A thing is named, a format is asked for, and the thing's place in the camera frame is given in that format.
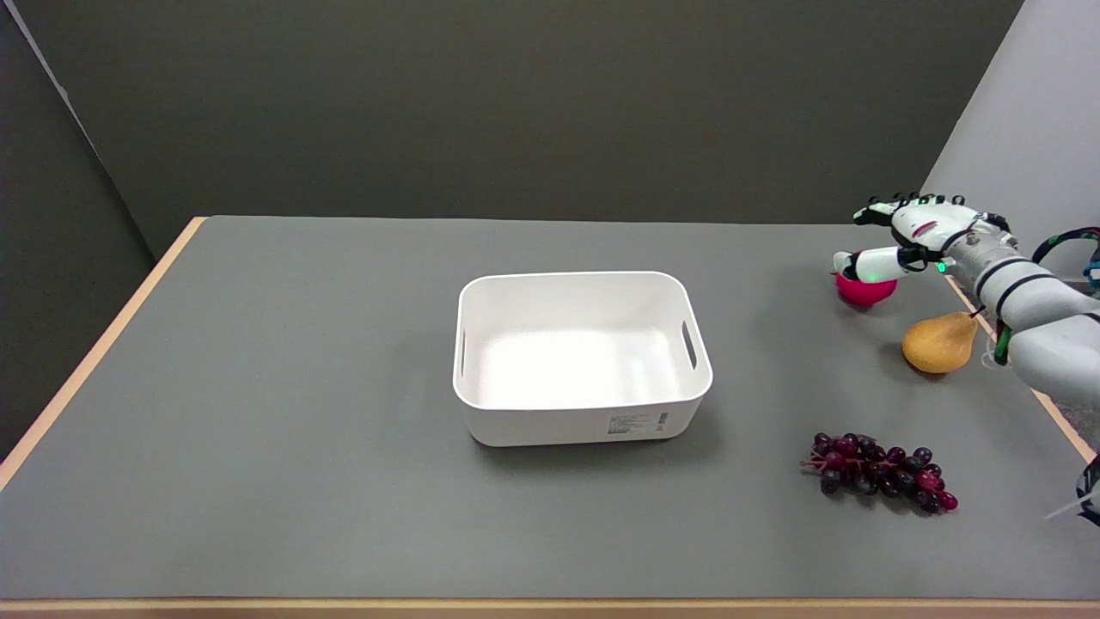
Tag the red pomegranate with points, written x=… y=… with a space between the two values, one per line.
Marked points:
x=865 y=291

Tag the purple grape bunch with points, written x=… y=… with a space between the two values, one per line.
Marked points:
x=881 y=471

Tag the white plastic storage bin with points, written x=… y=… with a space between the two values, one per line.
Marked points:
x=582 y=357

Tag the yellow pear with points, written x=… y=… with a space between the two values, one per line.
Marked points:
x=939 y=342

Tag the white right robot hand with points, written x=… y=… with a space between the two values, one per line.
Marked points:
x=924 y=236

